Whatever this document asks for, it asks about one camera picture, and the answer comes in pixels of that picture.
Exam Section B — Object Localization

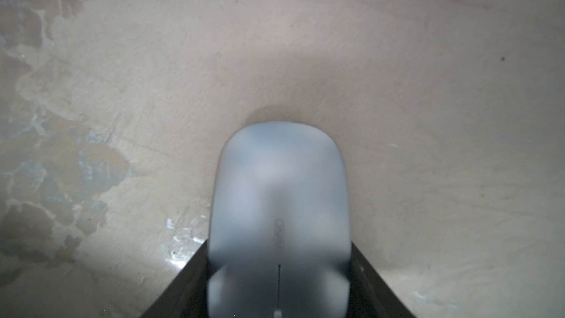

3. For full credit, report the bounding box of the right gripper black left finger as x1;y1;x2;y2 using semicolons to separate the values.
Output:
141;241;210;318

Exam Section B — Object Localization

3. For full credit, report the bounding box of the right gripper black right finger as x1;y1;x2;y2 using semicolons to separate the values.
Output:
348;243;416;318

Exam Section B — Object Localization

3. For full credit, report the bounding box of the light grey mouse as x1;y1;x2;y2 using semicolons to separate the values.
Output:
207;122;352;317

